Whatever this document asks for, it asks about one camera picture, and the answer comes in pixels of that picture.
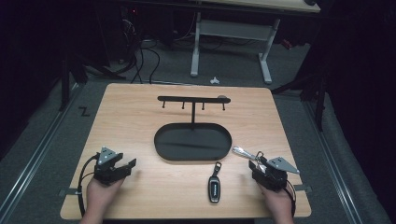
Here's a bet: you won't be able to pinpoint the white-framed desk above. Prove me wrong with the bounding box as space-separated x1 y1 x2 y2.
190 0 321 86

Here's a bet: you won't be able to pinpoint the black car key fob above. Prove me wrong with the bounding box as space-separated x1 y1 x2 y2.
207 161 223 204

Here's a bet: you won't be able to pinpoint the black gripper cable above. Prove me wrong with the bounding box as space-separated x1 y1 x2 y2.
77 155 100 218
284 178 297 218

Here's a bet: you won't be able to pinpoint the black key holder with tray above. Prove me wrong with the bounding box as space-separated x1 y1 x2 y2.
153 94 233 162

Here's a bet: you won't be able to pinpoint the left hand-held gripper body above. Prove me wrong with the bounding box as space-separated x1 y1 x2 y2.
92 146 132 187

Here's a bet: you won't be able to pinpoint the metal floor rail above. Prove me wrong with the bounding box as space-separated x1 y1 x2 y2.
302 99 364 224
0 83 86 218

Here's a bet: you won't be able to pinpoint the black zigzag floor piece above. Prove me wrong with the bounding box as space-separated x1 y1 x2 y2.
78 105 92 118

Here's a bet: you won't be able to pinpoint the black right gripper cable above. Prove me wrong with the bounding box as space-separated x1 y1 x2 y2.
284 178 297 218

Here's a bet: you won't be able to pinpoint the person's right hand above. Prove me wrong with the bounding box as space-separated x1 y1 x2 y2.
259 182 295 219

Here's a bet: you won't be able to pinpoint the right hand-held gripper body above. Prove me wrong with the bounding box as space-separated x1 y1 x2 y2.
251 156 301 192

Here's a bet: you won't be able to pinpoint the black floor cables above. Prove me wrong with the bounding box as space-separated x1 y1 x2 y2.
120 17 162 85

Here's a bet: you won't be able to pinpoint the black metal stand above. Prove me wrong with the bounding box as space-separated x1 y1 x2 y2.
270 69 329 133
58 50 90 112

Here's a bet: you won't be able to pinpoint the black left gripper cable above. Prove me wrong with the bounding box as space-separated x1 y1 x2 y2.
77 155 100 218

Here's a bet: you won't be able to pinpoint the person's left hand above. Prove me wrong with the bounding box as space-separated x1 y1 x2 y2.
85 176 126 219

